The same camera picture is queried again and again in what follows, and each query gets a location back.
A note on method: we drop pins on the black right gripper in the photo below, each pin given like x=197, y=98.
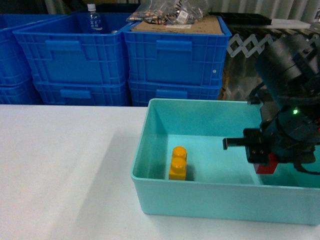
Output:
x=288, y=134

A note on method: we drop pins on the red toy block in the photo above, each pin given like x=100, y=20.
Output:
x=269, y=168

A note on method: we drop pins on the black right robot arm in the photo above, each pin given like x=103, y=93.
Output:
x=289, y=95

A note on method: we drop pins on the teal plastic box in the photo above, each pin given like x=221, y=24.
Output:
x=219, y=183

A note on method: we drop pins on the yellow two-stud block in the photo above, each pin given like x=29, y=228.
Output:
x=178, y=164

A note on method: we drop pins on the grey expandable roller conveyor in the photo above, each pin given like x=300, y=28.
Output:
x=251, y=41

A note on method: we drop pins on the blue crate lower right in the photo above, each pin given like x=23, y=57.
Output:
x=143, y=92

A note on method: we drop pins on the blue crate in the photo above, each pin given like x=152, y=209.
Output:
x=177, y=58
x=143, y=92
x=84, y=94
x=24, y=93
x=63, y=51
x=14, y=67

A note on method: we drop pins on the blue crate upper right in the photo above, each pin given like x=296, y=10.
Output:
x=177, y=58

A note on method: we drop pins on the brown cardboard sheet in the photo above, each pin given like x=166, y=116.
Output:
x=209, y=25

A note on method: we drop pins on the black tray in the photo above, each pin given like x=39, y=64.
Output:
x=235, y=18

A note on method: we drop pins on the white foam board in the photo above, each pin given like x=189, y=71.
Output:
x=287, y=24

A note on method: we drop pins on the clear bag of parts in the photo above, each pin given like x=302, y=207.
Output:
x=170, y=12

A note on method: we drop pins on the blue crate lower middle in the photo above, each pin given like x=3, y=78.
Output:
x=84, y=94

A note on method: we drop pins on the clear water bottle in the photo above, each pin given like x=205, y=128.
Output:
x=94, y=20

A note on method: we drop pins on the blue crate upper middle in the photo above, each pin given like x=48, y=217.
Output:
x=63, y=51

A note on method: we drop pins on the blue crate lower left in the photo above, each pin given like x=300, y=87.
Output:
x=24, y=93

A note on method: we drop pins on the blue crate upper left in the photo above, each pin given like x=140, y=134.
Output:
x=14, y=67

